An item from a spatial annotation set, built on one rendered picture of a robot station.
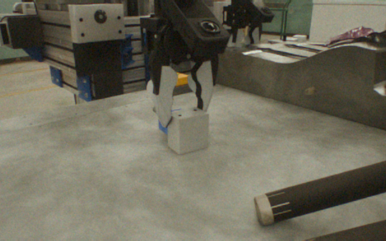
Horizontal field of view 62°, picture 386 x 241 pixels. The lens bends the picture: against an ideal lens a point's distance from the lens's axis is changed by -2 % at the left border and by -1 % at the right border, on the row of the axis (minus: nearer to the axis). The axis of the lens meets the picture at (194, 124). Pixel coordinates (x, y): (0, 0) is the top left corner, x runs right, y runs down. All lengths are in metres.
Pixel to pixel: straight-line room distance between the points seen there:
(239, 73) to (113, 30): 0.35
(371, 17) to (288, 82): 6.74
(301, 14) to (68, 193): 8.70
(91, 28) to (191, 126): 0.49
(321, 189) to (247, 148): 0.18
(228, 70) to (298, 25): 8.22
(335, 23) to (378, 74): 7.03
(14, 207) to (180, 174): 0.19
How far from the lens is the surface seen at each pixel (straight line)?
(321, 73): 0.67
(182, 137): 0.46
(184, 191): 0.39
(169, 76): 0.45
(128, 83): 1.12
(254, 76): 0.76
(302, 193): 0.34
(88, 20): 0.88
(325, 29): 7.75
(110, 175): 0.43
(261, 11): 0.91
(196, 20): 0.40
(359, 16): 7.49
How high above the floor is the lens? 1.01
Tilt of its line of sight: 22 degrees down
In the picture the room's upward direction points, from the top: straight up
